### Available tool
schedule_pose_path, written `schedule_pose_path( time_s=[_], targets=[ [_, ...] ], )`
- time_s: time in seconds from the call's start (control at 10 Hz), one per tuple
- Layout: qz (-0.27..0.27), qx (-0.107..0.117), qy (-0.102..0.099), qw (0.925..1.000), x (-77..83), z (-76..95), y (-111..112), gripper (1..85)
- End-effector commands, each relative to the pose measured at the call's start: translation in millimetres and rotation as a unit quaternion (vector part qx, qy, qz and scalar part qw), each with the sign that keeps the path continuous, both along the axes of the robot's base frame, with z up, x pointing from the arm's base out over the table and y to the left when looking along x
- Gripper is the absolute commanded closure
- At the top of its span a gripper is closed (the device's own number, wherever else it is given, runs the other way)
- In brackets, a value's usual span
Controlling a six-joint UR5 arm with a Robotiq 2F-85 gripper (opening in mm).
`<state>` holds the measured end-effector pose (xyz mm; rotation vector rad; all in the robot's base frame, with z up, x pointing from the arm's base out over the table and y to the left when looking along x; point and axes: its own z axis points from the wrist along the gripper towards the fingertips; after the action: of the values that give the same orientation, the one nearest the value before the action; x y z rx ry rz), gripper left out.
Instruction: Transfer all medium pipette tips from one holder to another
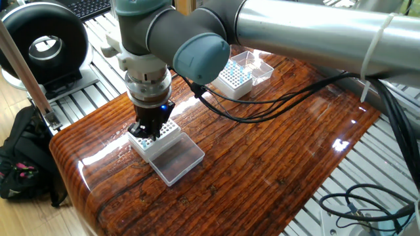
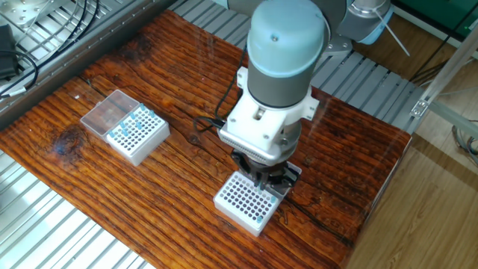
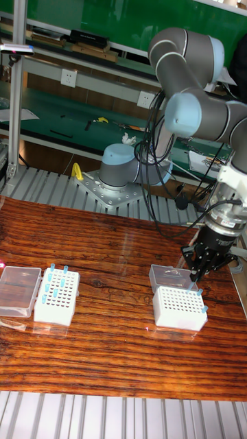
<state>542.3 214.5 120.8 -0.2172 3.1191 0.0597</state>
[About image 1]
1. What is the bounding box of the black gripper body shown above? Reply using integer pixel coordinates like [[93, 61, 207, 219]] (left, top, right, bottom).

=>
[[134, 101, 177, 132]]

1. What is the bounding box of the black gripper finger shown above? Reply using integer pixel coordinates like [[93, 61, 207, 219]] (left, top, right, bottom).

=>
[[127, 121, 148, 140], [152, 123, 170, 140]]

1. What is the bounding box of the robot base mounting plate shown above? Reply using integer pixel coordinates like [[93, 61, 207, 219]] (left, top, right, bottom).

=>
[[320, 209, 394, 236]]

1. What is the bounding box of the clear plastic holder lid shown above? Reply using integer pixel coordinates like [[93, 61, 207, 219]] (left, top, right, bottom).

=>
[[230, 50, 274, 87], [148, 132, 206, 187]]

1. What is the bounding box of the glossy wood grain board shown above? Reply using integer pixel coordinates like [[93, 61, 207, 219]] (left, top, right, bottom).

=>
[[49, 44, 382, 236]]

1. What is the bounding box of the black backpack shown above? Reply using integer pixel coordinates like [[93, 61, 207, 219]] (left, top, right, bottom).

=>
[[0, 104, 68, 208]]

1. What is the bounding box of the black keyboard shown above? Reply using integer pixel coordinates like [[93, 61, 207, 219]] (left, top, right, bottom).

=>
[[55, 0, 112, 22]]

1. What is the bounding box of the grey device base plate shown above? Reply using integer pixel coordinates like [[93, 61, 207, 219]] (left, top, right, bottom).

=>
[[1, 42, 100, 103]]

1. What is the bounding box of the aluminium frame post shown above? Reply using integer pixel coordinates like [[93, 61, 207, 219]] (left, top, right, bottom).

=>
[[0, 19, 63, 130]]

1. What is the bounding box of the black ring-shaped device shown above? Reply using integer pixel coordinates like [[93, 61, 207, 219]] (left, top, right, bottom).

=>
[[0, 1, 90, 99]]

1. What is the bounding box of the black gripper cable bundle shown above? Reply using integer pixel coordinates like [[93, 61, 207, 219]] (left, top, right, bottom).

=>
[[170, 65, 420, 191]]

